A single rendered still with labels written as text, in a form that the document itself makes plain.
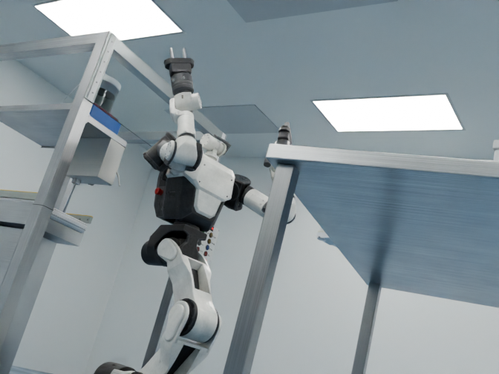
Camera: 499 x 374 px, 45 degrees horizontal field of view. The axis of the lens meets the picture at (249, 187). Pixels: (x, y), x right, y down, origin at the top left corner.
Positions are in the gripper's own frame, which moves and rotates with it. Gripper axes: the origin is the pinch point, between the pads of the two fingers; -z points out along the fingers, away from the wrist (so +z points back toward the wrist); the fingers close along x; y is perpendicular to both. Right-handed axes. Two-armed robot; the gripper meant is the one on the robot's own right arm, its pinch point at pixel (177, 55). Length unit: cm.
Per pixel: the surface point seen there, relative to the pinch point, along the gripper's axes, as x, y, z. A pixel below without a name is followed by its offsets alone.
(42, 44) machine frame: -54, -50, -39
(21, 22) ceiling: -74, -268, -210
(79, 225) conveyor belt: -43, -56, 53
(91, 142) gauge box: -34, -58, 11
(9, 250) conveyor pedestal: -72, -57, 62
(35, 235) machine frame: -61, -34, 63
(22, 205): -66, -49, 45
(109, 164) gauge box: -27, -54, 25
